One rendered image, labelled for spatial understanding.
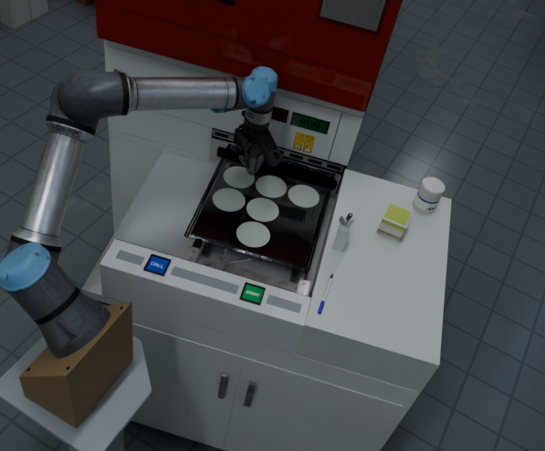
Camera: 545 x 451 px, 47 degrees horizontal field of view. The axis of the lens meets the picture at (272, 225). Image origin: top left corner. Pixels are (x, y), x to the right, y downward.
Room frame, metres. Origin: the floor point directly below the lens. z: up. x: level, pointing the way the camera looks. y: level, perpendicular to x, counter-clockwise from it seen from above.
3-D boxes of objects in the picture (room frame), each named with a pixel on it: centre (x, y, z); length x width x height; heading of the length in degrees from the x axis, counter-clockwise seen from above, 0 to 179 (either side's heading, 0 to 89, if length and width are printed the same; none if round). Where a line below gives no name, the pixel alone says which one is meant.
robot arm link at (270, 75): (1.42, 0.11, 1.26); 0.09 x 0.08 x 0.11; 128
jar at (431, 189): (1.44, -0.44, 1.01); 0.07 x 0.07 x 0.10
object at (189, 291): (0.98, 0.13, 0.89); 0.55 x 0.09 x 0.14; 85
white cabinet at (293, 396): (1.22, -0.03, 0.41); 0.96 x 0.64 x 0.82; 85
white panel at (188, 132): (1.57, 0.21, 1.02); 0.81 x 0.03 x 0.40; 85
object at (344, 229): (1.20, -0.20, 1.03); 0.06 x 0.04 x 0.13; 175
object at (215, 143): (1.54, 0.04, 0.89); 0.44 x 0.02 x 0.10; 85
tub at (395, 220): (1.30, -0.35, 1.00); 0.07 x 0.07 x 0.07; 76
